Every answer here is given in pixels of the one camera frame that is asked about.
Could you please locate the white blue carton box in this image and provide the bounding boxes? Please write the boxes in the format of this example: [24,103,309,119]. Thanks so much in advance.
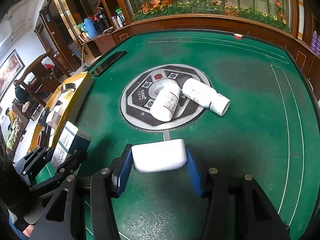
[51,121,91,171]

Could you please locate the wooden chair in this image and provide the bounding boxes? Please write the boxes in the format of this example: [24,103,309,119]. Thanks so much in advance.
[14,48,71,107]

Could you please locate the blue thermos jug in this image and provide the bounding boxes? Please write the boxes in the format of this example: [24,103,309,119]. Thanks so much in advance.
[83,18,99,39]

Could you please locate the white bottle with cap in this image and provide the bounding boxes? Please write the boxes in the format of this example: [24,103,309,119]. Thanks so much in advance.
[182,78,231,116]

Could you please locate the framed wall painting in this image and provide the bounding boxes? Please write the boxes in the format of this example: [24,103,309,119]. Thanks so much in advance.
[0,49,25,99]

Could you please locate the purple stacked items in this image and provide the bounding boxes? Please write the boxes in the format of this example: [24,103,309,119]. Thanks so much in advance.
[310,31,320,56]

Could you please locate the white pill bottle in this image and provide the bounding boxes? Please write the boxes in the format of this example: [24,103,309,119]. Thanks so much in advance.
[150,81,181,122]

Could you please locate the red white small cup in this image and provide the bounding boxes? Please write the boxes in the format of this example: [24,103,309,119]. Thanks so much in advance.
[233,33,243,40]

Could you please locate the round table centre console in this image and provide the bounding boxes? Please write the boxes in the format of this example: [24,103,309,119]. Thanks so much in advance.
[120,64,212,132]

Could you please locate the white rounded plastic case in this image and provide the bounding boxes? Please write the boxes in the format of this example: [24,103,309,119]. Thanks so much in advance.
[131,139,188,173]

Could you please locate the black phone on table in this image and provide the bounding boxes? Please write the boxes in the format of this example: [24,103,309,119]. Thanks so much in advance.
[90,50,127,77]

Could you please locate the wooden cabinet ledge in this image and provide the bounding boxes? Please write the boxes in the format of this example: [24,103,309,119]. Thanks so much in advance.
[93,14,319,97]

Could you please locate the yellow storage box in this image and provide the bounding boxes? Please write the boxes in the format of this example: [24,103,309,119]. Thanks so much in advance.
[28,72,93,152]

